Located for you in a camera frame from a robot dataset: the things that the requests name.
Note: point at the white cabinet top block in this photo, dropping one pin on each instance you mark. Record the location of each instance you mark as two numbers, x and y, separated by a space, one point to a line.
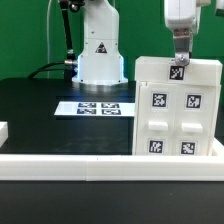
202 72

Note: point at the white cabinet body box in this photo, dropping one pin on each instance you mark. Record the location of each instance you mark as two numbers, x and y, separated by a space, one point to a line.
175 119

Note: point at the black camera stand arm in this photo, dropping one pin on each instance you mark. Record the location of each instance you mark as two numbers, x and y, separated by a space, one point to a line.
73 6

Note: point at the white marker sheet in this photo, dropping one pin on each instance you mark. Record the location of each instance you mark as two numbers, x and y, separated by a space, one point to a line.
107 109

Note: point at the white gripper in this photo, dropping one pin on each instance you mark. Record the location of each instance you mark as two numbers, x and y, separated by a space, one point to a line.
182 16

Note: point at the white U-shaped fence frame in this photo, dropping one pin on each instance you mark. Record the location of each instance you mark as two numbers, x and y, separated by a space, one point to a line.
114 168

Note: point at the white cabinet door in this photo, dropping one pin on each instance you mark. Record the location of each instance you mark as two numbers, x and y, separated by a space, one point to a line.
195 120
154 119

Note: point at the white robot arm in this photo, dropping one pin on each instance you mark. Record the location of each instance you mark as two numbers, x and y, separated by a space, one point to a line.
100 63

